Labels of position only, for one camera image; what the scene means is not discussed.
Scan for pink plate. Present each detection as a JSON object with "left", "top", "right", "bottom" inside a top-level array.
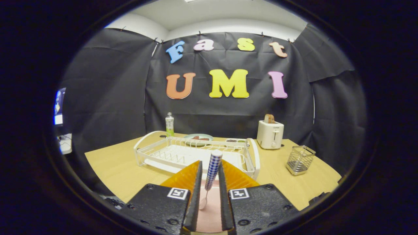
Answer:
[{"left": 195, "top": 179, "right": 223, "bottom": 233}]

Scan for white wire dish rack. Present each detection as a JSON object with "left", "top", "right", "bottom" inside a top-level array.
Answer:
[{"left": 133, "top": 131, "right": 261, "bottom": 180}]

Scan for white device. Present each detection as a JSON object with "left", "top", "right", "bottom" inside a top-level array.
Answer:
[{"left": 57, "top": 133, "right": 73, "bottom": 155}]

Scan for clear bottle with green liquid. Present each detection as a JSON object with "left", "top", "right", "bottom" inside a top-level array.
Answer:
[{"left": 165, "top": 112, "right": 175, "bottom": 137}]

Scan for light green plate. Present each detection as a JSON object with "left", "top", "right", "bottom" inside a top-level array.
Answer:
[{"left": 184, "top": 133, "right": 214, "bottom": 146}]

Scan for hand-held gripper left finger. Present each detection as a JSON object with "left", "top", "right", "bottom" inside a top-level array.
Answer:
[{"left": 127, "top": 160, "right": 203, "bottom": 235}]

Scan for black backdrop cloth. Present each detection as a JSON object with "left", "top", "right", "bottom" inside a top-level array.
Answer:
[{"left": 57, "top": 23, "right": 368, "bottom": 196}]

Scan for metal wire basket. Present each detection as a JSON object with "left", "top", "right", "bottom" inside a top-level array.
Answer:
[{"left": 286, "top": 145, "right": 316, "bottom": 176}]

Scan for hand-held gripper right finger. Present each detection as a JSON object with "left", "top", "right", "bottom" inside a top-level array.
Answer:
[{"left": 218, "top": 159, "right": 300, "bottom": 235}]

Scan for white toaster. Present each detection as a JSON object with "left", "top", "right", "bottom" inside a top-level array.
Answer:
[{"left": 257, "top": 120, "right": 284, "bottom": 150}]

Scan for white drain tray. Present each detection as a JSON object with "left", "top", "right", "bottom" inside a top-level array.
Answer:
[{"left": 144, "top": 145, "right": 249, "bottom": 173}]

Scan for computer monitor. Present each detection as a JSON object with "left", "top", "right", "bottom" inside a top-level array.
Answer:
[{"left": 53, "top": 87, "right": 67, "bottom": 126}]

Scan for spoon with blue checked handle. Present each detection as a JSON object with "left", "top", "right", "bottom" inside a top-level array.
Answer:
[{"left": 199, "top": 149, "right": 223, "bottom": 210}]

